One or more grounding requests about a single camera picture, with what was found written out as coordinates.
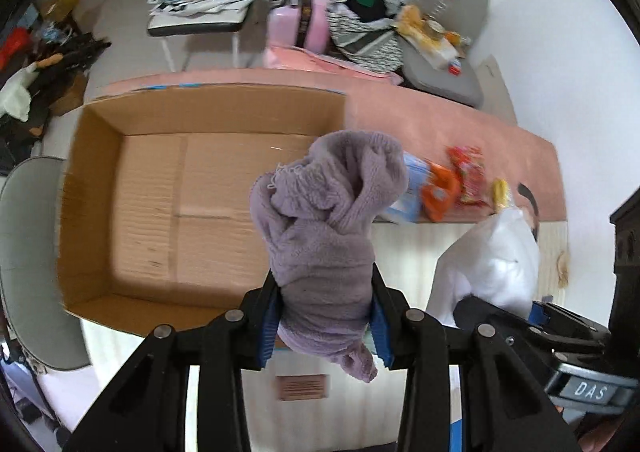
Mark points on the red snack packet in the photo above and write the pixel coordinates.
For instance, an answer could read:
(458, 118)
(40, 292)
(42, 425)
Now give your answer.
(469, 167)

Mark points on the blue tissue pack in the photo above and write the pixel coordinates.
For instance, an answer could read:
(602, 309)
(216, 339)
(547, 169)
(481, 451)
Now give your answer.
(408, 207)

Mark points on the white folding stool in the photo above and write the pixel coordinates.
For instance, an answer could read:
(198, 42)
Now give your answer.
(200, 17)

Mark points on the open cardboard box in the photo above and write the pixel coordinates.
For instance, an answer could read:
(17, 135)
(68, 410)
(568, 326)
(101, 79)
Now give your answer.
(154, 222)

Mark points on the tape roll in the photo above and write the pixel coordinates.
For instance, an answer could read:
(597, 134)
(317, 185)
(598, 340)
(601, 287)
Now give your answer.
(434, 30)

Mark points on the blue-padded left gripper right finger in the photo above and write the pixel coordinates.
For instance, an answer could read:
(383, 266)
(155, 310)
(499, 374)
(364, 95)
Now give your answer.
(503, 407)

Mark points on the grey plastic chair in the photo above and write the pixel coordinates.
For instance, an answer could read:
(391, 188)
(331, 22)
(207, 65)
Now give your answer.
(31, 298)

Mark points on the grey cushioned chair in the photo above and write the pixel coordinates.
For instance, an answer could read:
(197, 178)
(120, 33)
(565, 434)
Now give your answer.
(459, 81)

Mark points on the white pouch black lettering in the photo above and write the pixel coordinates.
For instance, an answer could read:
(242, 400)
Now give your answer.
(497, 260)

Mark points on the white tissue box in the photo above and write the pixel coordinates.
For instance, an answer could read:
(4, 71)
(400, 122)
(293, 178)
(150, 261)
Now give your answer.
(438, 54)

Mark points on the pink suitcase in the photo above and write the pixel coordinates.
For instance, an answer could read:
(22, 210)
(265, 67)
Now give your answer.
(299, 23)

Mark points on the yellow silver snack packet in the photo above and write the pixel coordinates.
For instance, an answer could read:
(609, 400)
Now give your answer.
(501, 195)

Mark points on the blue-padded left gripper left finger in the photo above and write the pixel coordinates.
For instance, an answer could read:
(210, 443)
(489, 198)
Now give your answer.
(143, 407)

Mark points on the patterned tote bag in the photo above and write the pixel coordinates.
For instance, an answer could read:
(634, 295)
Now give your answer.
(372, 45)

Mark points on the white goose plush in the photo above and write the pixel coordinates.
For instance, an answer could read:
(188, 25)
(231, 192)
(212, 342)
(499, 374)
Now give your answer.
(14, 95)

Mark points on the clear plastic bottle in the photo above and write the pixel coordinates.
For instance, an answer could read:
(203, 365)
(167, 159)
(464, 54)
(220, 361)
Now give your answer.
(441, 11)

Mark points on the purple fuzzy cloth bundle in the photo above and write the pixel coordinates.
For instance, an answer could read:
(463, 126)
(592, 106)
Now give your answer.
(315, 217)

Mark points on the red plastic bag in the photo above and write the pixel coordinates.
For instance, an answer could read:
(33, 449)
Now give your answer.
(18, 41)

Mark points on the orange snack packet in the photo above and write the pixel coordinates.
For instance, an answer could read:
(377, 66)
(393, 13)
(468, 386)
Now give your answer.
(439, 192)

